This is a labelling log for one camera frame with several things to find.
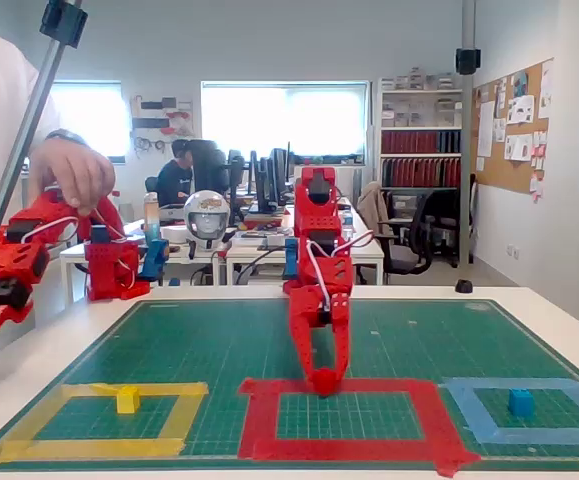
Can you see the wide bright window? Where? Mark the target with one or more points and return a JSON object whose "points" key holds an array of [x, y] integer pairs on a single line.
{"points": [[284, 115]]}

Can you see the blue cube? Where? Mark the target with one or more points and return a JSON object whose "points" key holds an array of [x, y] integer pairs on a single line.
{"points": [[521, 402]]}

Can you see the black pole clamp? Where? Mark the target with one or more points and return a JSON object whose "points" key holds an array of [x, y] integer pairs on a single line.
{"points": [[64, 22], [468, 61]]}

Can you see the red leader arm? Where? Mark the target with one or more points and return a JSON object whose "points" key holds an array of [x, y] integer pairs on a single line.
{"points": [[109, 265]]}

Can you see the red robot arm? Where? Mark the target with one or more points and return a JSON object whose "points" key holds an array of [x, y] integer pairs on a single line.
{"points": [[316, 220]]}

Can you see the green cutting mat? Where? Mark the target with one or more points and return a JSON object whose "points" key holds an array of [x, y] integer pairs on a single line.
{"points": [[219, 340]]}

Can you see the colourful drink bottle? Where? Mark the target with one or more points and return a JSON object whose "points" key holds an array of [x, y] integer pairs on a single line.
{"points": [[152, 220]]}

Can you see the beige jacket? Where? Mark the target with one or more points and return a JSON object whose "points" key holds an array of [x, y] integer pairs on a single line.
{"points": [[371, 205]]}

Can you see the black wristwatch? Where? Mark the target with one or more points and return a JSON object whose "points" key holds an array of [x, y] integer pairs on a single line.
{"points": [[64, 135]]}

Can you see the red cube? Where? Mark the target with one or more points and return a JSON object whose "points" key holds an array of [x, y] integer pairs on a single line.
{"points": [[326, 382]]}

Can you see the yellow cube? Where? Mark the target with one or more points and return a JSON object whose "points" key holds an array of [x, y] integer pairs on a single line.
{"points": [[128, 401]]}

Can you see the black computer monitor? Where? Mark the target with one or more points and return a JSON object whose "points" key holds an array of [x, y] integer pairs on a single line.
{"points": [[261, 180], [211, 165], [236, 175], [281, 170]]}

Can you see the small black knob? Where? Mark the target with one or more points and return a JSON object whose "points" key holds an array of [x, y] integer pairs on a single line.
{"points": [[464, 286]]}

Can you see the black office chair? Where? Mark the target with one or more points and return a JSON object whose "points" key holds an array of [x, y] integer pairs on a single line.
{"points": [[409, 260], [444, 210]]}

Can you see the cork notice board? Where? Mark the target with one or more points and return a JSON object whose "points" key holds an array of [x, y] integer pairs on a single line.
{"points": [[499, 165]]}

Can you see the yellow tape square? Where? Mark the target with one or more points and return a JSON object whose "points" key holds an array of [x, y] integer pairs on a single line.
{"points": [[94, 447]]}

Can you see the white tool pegboard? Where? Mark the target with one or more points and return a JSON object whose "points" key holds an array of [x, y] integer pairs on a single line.
{"points": [[161, 117]]}

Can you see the blue tape square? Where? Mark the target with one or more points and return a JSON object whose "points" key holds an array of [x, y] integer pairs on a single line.
{"points": [[519, 436]]}

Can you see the upright grey pole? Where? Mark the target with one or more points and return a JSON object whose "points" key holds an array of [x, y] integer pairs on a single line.
{"points": [[465, 150]]}

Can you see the white bookcase with binders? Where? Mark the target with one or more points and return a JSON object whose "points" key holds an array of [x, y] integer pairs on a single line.
{"points": [[419, 142]]}

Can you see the small bright window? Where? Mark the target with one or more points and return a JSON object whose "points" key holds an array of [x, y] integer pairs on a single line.
{"points": [[99, 120]]}

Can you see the seated person dark sweater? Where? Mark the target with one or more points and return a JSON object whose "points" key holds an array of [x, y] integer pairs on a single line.
{"points": [[171, 185]]}

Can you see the person's left hand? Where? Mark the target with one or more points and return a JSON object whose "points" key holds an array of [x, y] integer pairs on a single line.
{"points": [[79, 175]]}

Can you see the white helmet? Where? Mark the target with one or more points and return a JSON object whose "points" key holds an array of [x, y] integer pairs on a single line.
{"points": [[206, 220]]}

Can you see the red tape square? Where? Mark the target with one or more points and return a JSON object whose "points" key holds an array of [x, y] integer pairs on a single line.
{"points": [[344, 450]]}

